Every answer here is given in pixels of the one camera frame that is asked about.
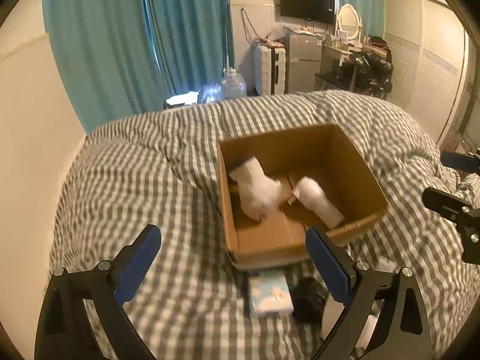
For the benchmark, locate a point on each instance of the black wall television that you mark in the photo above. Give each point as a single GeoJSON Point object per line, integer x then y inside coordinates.
{"type": "Point", "coordinates": [321, 11]}

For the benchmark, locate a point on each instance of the tissue pack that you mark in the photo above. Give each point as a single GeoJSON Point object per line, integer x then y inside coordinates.
{"type": "Point", "coordinates": [269, 294]}

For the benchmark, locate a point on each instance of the white suitcase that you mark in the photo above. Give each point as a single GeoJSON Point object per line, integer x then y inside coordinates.
{"type": "Point", "coordinates": [270, 64]}

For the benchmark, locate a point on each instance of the cardboard box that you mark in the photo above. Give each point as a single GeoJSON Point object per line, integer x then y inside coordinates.
{"type": "Point", "coordinates": [322, 152]}

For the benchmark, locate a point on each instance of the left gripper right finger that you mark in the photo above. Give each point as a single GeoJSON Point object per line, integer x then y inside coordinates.
{"type": "Point", "coordinates": [402, 329]}

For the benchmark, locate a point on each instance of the white oval mirror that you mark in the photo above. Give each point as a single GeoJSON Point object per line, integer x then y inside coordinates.
{"type": "Point", "coordinates": [348, 23]}

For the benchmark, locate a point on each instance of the black bag pile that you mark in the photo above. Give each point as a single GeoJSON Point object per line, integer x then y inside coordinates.
{"type": "Point", "coordinates": [368, 71]}

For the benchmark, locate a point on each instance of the white plastic bottle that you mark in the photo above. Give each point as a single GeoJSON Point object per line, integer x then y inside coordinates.
{"type": "Point", "coordinates": [309, 193]}

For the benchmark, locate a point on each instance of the white wardrobe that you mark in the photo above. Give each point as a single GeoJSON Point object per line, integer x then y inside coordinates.
{"type": "Point", "coordinates": [430, 54]}

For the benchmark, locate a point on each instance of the grey checkered duvet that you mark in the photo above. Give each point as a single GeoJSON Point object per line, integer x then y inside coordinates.
{"type": "Point", "coordinates": [161, 168]}

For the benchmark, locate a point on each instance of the white sock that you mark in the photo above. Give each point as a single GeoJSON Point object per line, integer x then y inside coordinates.
{"type": "Point", "coordinates": [258, 193]}

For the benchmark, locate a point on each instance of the clear water jug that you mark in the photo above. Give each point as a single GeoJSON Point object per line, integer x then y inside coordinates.
{"type": "Point", "coordinates": [232, 83]}

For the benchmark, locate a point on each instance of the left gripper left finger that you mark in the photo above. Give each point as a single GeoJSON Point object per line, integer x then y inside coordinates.
{"type": "Point", "coordinates": [64, 330]}

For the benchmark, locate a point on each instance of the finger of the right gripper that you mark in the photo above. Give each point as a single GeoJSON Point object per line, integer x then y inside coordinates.
{"type": "Point", "coordinates": [468, 163]}
{"type": "Point", "coordinates": [447, 205]}

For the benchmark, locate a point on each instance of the black wallet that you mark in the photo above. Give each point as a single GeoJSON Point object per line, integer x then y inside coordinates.
{"type": "Point", "coordinates": [309, 300]}

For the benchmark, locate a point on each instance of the silver mini fridge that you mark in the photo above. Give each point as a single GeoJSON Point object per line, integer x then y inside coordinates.
{"type": "Point", "coordinates": [303, 58]}

